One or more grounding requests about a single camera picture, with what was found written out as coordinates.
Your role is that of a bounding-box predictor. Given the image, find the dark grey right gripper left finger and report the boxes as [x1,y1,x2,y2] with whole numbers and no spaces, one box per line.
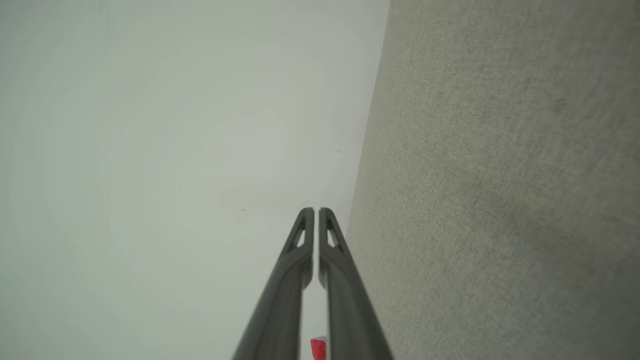
[232,207,315,360]

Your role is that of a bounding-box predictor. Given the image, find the grey fabric sofa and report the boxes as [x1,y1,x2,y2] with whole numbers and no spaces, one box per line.
[345,0,640,360]

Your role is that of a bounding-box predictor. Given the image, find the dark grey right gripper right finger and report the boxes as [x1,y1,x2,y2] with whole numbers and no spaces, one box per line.
[318,207,395,360]

